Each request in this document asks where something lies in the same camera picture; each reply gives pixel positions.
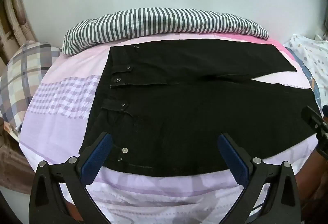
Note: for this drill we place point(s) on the plaid pillow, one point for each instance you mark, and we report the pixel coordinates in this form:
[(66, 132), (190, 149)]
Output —
[(23, 78)]

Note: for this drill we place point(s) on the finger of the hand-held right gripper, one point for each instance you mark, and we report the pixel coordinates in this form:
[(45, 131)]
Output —
[(311, 117)]

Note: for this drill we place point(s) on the white dotted pillow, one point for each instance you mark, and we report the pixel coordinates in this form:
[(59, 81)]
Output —
[(310, 57)]

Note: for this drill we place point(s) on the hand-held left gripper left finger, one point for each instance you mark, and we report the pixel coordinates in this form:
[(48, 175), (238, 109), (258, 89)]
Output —
[(98, 154)]

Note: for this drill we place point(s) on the pink purple checked bed sheet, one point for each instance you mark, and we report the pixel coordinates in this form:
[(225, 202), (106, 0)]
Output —
[(61, 111)]

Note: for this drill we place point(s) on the beige patterned curtain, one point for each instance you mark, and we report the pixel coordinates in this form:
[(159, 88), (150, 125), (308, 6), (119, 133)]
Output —
[(12, 21)]

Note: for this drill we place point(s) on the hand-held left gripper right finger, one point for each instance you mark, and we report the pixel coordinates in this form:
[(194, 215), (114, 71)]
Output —
[(232, 154)]

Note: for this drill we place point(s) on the grey white striped blanket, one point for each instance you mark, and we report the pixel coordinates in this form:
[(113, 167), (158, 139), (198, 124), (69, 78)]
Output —
[(153, 24)]

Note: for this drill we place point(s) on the black pants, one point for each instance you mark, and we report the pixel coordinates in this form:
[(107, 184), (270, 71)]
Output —
[(184, 111)]

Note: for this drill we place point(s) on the brown patterned cloth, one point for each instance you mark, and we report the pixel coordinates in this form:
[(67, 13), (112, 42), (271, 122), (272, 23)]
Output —
[(12, 162)]

